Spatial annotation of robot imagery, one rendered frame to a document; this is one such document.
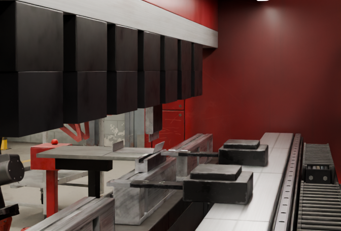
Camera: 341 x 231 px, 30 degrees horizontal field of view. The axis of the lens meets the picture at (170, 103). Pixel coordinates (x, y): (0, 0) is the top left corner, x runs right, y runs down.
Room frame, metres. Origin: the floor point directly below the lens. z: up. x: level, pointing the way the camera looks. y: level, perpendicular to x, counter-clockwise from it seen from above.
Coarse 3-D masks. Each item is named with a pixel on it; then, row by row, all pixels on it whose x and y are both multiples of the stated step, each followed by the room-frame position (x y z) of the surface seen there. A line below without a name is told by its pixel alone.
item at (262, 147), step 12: (228, 144) 1.51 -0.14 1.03; (240, 144) 1.50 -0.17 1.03; (252, 144) 1.49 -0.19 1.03; (264, 144) 1.59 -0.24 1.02; (204, 156) 1.55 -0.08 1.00; (216, 156) 1.54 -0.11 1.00; (228, 156) 1.49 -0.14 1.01; (240, 156) 1.49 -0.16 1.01; (252, 156) 1.48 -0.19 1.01; (264, 156) 1.48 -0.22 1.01
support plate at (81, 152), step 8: (40, 152) 1.60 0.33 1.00; (48, 152) 1.60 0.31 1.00; (56, 152) 1.60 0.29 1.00; (64, 152) 1.60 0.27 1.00; (72, 152) 1.60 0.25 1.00; (80, 152) 1.60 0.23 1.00; (88, 152) 1.60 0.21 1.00; (96, 152) 1.60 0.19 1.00; (104, 152) 1.60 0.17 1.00; (112, 152) 1.60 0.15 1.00; (128, 160) 1.52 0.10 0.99
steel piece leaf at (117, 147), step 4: (112, 144) 1.60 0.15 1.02; (116, 144) 1.63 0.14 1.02; (120, 144) 1.66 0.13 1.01; (112, 148) 1.60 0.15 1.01; (116, 148) 1.63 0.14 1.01; (120, 148) 1.66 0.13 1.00; (124, 148) 1.67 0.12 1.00; (128, 148) 1.67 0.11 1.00; (132, 148) 1.67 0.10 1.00; (136, 148) 1.67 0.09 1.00; (140, 148) 1.67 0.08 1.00; (144, 148) 1.67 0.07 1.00; (116, 152) 1.60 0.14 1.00; (120, 152) 1.60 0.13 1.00; (124, 152) 1.59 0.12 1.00; (128, 152) 1.59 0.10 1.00; (132, 152) 1.59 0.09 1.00; (136, 152) 1.59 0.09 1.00; (140, 152) 1.59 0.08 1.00; (144, 152) 1.59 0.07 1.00; (148, 152) 1.59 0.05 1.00; (152, 152) 1.59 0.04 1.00
